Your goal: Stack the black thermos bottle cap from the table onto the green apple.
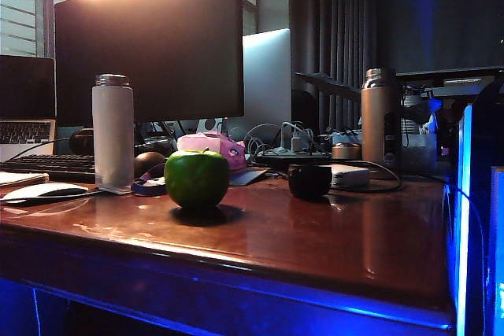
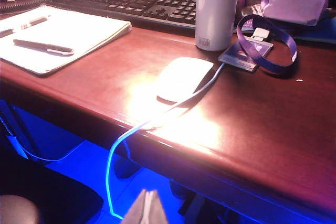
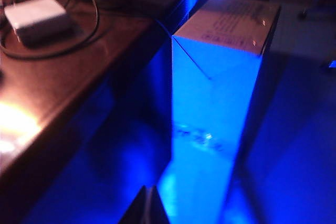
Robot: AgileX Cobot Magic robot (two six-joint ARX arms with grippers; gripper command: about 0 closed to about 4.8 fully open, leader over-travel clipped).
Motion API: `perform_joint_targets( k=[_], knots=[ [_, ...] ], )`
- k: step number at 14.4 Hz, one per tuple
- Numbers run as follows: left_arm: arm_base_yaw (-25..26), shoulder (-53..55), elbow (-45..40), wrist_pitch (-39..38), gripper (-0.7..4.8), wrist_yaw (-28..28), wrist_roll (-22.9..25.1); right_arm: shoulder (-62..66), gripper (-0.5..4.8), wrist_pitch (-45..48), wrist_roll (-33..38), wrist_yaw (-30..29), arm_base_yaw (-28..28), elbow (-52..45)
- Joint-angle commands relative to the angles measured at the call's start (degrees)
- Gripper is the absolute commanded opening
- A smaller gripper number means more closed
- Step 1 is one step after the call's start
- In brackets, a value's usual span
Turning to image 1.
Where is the pink tissue pack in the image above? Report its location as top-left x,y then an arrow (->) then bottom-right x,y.
176,131 -> 249,172

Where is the translucent plastic container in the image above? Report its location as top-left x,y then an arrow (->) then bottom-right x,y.
401,131 -> 439,164

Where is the white computer mouse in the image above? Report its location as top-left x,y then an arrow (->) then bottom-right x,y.
1,182 -> 91,206

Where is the blue flat book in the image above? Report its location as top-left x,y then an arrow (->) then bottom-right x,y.
229,167 -> 272,187

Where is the black power strip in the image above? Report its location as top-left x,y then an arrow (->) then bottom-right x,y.
254,147 -> 332,168

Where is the white power adapter brick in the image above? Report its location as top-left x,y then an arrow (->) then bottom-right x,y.
329,164 -> 372,190

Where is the dark round speaker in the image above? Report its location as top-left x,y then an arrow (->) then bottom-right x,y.
69,127 -> 95,155

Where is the bronze thermos cap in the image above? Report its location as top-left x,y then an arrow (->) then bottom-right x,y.
332,142 -> 363,161

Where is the black computer keyboard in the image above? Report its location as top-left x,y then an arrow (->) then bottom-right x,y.
0,153 -> 98,184

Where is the bronze thermos bottle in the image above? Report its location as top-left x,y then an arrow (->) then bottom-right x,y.
361,67 -> 403,172

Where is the black computer mouse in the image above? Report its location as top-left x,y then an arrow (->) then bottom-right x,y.
133,150 -> 168,179

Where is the black thermos bottle cap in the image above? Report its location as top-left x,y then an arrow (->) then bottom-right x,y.
287,163 -> 334,200

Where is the silver laptop with dark screen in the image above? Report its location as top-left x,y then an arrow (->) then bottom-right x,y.
0,54 -> 57,163

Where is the dark slanted desk stand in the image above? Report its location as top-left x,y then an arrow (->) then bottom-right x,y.
294,72 -> 363,102

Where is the large black computer monitor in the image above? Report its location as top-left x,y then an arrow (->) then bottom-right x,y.
54,0 -> 246,125

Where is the pale notebook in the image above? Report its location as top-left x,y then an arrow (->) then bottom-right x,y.
0,171 -> 50,188

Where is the green apple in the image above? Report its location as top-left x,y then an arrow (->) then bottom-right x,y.
163,148 -> 232,211

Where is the white thermos bottle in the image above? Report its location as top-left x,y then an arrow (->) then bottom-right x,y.
91,73 -> 135,192

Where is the dark pleated curtain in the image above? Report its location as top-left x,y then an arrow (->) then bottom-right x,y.
289,0 -> 504,132

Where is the blue lanyard strap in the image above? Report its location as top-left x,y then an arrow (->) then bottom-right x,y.
131,162 -> 169,198

